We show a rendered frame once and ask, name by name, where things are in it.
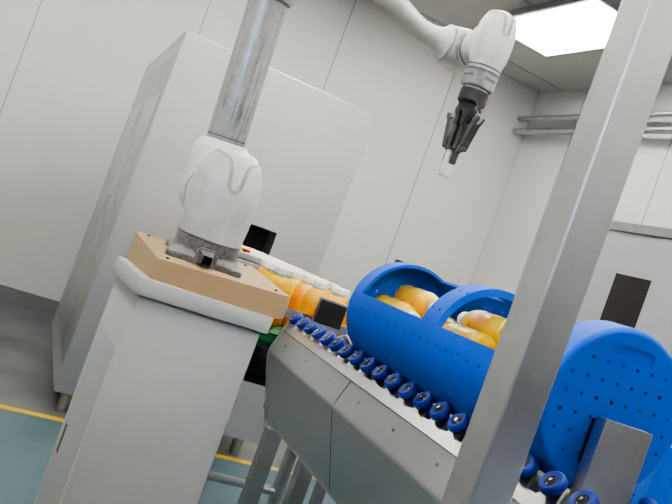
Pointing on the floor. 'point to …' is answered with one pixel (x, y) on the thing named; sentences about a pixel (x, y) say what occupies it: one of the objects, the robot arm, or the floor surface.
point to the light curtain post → (564, 255)
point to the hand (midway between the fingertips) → (448, 163)
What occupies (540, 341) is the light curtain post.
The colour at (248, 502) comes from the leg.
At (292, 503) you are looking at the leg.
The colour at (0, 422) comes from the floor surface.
